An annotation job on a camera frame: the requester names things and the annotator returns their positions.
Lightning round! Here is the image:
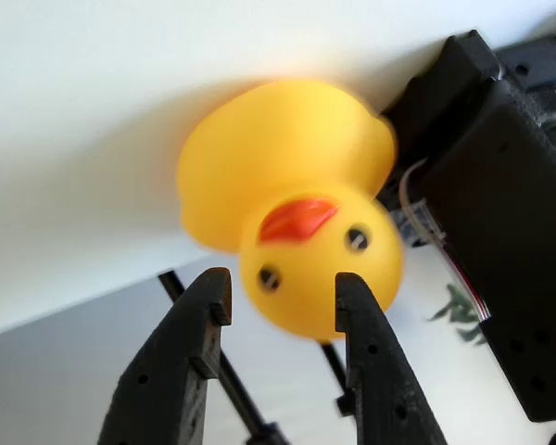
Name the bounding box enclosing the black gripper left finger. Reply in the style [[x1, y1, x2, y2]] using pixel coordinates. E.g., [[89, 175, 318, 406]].
[[96, 267, 234, 445]]

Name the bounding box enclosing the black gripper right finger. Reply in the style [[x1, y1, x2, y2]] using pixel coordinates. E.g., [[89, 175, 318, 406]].
[[335, 272, 449, 445]]

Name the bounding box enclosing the yellow rubber duck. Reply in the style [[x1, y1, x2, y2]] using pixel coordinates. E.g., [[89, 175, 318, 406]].
[[175, 78, 405, 342]]

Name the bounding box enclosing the thin black rod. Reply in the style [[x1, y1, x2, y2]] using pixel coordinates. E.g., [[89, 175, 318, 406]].
[[321, 342, 351, 401], [157, 272, 291, 445]]

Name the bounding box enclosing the green plant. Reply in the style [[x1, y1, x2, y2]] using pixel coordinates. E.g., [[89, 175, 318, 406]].
[[428, 283, 490, 347]]

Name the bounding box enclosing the red white servo wire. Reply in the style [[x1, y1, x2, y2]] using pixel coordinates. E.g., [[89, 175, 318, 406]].
[[398, 159, 492, 321]]

